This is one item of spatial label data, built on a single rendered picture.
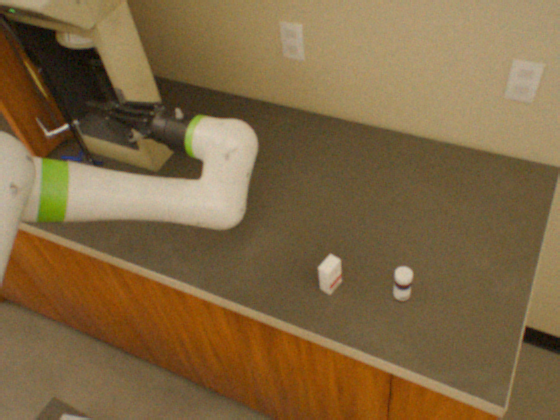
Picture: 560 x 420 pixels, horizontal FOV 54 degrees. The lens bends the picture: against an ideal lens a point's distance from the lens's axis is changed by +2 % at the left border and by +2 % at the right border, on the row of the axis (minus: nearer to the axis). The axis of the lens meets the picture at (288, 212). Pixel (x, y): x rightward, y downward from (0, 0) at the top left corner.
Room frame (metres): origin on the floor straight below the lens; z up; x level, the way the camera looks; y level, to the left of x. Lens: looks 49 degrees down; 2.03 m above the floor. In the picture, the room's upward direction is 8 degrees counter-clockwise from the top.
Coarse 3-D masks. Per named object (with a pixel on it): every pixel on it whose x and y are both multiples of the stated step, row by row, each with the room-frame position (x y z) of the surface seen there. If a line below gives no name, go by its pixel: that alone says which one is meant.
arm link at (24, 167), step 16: (0, 144) 0.62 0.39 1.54; (16, 144) 0.64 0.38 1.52; (0, 160) 0.60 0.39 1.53; (16, 160) 0.61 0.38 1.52; (32, 160) 0.64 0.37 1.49; (0, 176) 0.58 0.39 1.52; (16, 176) 0.59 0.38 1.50; (32, 176) 0.62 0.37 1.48; (0, 192) 0.57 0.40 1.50; (16, 192) 0.58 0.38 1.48; (0, 208) 0.55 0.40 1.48; (16, 208) 0.57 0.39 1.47; (0, 224) 0.54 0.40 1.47; (16, 224) 0.56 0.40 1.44; (0, 240) 0.52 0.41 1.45; (0, 256) 0.51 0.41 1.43; (0, 272) 0.49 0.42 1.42; (0, 288) 0.48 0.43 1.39
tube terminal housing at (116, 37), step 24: (96, 0) 1.19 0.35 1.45; (120, 0) 1.24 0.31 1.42; (48, 24) 1.25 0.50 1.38; (96, 24) 1.17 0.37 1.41; (120, 24) 1.22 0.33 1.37; (120, 48) 1.20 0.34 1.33; (120, 72) 1.17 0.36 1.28; (144, 72) 1.24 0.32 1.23; (144, 96) 1.21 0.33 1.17; (96, 144) 1.27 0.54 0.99; (144, 144) 1.16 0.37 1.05; (144, 168) 1.19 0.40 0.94
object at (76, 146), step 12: (12, 36) 1.20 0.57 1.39; (24, 48) 1.14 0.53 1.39; (24, 60) 1.23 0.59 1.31; (36, 72) 1.12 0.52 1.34; (36, 84) 1.27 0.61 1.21; (48, 84) 1.05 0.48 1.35; (48, 96) 1.13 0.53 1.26; (60, 108) 1.05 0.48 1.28; (60, 120) 1.15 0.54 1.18; (72, 132) 1.05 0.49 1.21; (72, 144) 1.19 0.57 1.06; (84, 156) 1.05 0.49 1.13
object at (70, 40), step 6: (60, 36) 1.27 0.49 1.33; (66, 36) 1.26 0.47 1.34; (72, 36) 1.25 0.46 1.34; (78, 36) 1.25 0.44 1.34; (84, 36) 1.24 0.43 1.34; (60, 42) 1.27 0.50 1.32; (66, 42) 1.25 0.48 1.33; (72, 42) 1.24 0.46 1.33; (78, 42) 1.24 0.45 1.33; (84, 42) 1.24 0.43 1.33; (90, 42) 1.24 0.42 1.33; (78, 48) 1.24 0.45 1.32
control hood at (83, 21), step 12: (0, 0) 1.12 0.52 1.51; (12, 0) 1.11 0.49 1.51; (24, 0) 1.11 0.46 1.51; (36, 0) 1.10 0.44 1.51; (48, 0) 1.09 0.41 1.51; (60, 0) 1.11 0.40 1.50; (72, 0) 1.13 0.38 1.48; (84, 0) 1.16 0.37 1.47; (36, 12) 1.09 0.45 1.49; (48, 12) 1.08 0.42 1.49; (60, 12) 1.10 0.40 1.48; (72, 12) 1.12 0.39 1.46; (84, 12) 1.15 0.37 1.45; (72, 24) 1.12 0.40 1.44; (84, 24) 1.14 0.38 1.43
